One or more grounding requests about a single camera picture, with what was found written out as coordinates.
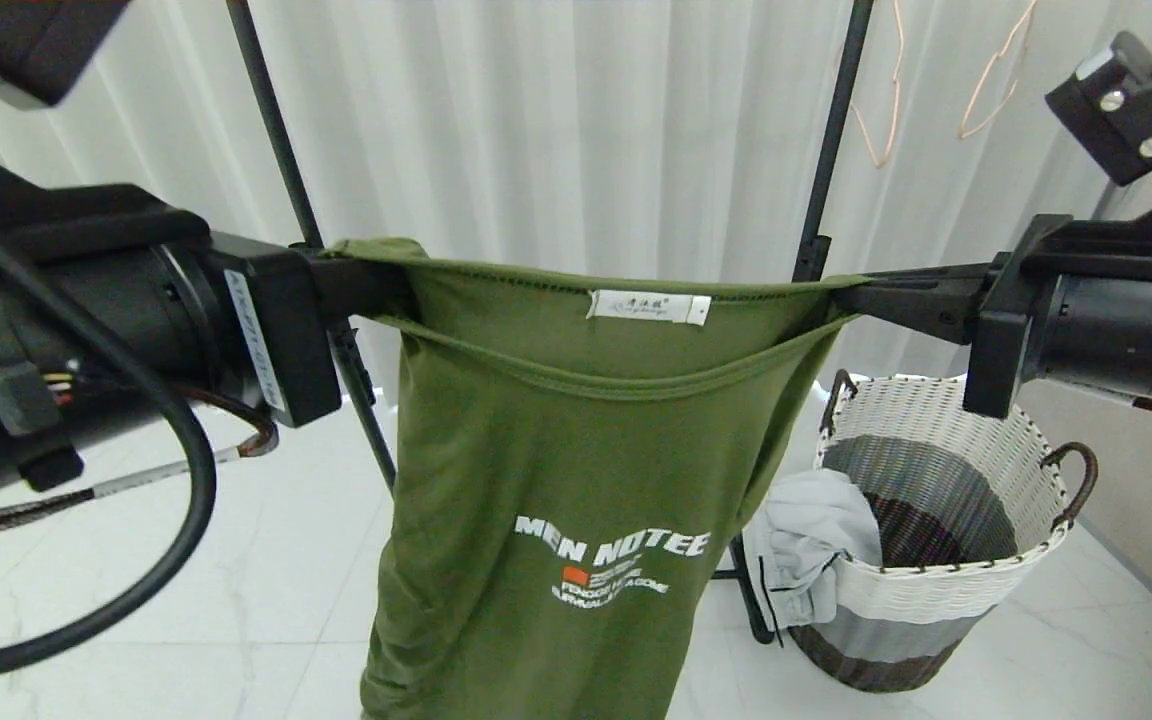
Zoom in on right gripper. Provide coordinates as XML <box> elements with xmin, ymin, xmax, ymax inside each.
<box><xmin>829</xmin><ymin>252</ymin><xmax>1152</xmax><ymax>419</ymax></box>

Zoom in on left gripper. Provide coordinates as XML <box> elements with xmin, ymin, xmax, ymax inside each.
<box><xmin>0</xmin><ymin>232</ymin><xmax>419</xmax><ymax>501</ymax></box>

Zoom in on pink clothes hanger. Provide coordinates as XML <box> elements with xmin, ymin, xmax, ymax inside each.
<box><xmin>958</xmin><ymin>0</ymin><xmax>1039</xmax><ymax>141</ymax></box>
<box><xmin>848</xmin><ymin>0</ymin><xmax>907</xmax><ymax>169</ymax></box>

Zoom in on green printed shirt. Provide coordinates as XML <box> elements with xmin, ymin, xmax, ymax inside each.
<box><xmin>321</xmin><ymin>235</ymin><xmax>872</xmax><ymax>720</ymax></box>

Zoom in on white laundry basket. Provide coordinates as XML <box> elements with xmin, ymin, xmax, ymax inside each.
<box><xmin>786</xmin><ymin>370</ymin><xmax>1100</xmax><ymax>694</ymax></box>

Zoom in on black clothes rack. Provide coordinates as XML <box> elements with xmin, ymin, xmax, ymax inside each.
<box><xmin>226</xmin><ymin>0</ymin><xmax>877</xmax><ymax>646</ymax></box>

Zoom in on pale grey shorts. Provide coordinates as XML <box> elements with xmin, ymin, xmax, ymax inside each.
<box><xmin>741</xmin><ymin>468</ymin><xmax>884</xmax><ymax>649</ymax></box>

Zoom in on white curtain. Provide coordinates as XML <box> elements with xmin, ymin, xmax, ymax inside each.
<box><xmin>0</xmin><ymin>0</ymin><xmax>1152</xmax><ymax>401</ymax></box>

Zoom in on black cable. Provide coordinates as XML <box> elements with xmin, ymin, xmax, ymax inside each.
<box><xmin>0</xmin><ymin>165</ymin><xmax>219</xmax><ymax>686</ymax></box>

